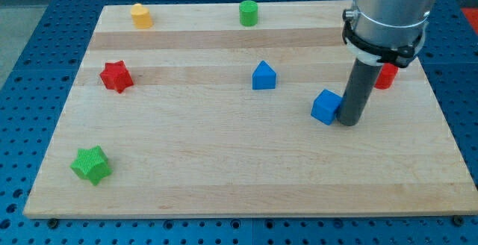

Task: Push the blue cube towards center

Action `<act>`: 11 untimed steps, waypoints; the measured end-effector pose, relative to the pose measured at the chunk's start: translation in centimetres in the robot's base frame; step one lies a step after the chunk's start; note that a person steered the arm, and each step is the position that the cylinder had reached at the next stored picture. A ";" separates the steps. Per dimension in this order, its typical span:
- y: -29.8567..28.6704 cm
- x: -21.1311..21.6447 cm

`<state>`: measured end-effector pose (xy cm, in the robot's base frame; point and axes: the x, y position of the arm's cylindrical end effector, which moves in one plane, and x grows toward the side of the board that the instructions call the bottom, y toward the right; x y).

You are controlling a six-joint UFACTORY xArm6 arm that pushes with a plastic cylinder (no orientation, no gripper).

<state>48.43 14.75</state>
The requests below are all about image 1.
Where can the green star block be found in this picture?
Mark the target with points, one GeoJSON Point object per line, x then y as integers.
{"type": "Point", "coordinates": [91, 164]}

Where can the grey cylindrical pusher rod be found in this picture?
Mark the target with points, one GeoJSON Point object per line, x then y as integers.
{"type": "Point", "coordinates": [360, 84]}

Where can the wooden board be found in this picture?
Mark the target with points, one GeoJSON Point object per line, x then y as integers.
{"type": "Point", "coordinates": [191, 138]}

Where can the green cylinder block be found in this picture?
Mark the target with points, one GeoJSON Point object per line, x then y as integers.
{"type": "Point", "coordinates": [248, 13]}

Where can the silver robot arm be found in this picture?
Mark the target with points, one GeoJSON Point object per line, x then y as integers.
{"type": "Point", "coordinates": [386, 31]}

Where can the red cylinder block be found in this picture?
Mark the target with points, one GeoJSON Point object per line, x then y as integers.
{"type": "Point", "coordinates": [386, 76]}

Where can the blue house-shaped block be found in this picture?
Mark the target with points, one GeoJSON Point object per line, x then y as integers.
{"type": "Point", "coordinates": [264, 77]}

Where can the red star block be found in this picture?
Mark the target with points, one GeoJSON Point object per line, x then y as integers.
{"type": "Point", "coordinates": [115, 76]}

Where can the blue cube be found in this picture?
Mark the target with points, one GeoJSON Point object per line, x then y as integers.
{"type": "Point", "coordinates": [325, 106]}

